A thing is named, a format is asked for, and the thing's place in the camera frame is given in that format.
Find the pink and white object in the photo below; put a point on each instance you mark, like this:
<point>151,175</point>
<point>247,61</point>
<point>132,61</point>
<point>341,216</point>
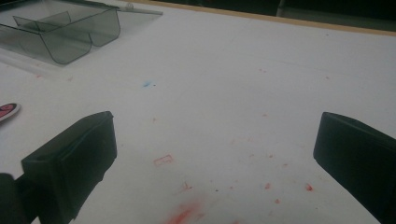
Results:
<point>7,111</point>

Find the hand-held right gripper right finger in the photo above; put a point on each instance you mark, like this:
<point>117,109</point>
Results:
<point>358,161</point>

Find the clear grey plastic organizer box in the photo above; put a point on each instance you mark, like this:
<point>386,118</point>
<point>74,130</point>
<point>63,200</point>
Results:
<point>68,34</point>

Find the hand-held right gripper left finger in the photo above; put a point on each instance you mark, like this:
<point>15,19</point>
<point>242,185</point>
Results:
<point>74,161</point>

